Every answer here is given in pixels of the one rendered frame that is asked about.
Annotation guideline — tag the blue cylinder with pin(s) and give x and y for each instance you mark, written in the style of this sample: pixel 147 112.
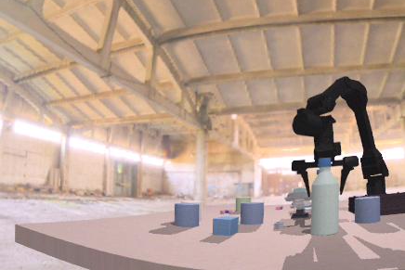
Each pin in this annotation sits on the blue cylinder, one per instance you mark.
pixel 367 210
pixel 252 213
pixel 187 214

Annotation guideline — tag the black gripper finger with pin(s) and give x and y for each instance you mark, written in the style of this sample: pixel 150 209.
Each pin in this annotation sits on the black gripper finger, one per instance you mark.
pixel 305 179
pixel 344 173

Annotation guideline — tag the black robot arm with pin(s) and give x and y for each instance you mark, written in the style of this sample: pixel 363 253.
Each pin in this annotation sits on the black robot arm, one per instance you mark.
pixel 309 122

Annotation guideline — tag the blue cube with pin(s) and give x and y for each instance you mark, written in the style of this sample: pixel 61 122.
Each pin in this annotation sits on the blue cube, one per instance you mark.
pixel 225 225

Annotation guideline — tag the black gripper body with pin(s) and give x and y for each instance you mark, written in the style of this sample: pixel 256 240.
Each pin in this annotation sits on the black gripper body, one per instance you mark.
pixel 346 162

